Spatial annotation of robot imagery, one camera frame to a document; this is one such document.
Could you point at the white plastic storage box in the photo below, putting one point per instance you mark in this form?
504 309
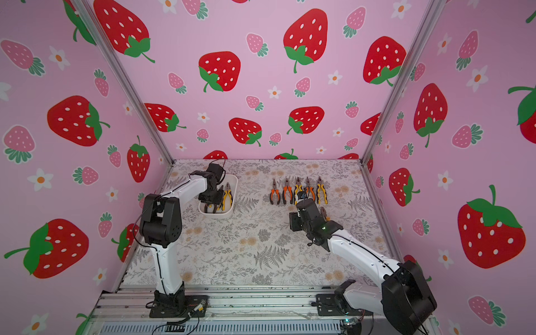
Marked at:
233 181

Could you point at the orange handled pliers small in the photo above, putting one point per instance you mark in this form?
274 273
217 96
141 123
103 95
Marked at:
275 196

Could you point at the amber black combination pliers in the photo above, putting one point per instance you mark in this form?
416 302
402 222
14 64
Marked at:
324 214

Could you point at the right aluminium corner post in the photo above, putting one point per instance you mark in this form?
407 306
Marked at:
423 33

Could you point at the yellow black pliers large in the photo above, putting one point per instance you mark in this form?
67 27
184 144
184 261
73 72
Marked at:
298 191

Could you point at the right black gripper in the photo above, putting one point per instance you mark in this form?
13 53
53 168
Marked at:
306 206

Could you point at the orange black long-nose pliers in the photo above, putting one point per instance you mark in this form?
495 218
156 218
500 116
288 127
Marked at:
310 190

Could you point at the left aluminium corner post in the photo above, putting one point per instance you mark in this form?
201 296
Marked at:
89 18

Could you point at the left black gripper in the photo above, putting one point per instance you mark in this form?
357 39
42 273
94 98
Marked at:
219 201

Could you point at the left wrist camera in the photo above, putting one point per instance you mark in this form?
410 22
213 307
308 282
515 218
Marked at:
218 171

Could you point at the aluminium corner post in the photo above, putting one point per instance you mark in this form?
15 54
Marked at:
423 33
89 18

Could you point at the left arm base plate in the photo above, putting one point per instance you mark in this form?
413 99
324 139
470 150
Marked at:
192 306

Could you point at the black orange-band small pliers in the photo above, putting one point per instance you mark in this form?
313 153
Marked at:
211 208

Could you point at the orange black pliers large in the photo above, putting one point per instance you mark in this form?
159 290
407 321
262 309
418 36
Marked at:
288 196

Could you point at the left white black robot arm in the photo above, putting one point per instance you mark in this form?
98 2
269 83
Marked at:
161 223

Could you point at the aluminium rail frame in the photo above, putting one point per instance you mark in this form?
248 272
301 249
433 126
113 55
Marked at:
230 310

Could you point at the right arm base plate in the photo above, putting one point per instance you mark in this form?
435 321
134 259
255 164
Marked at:
335 305

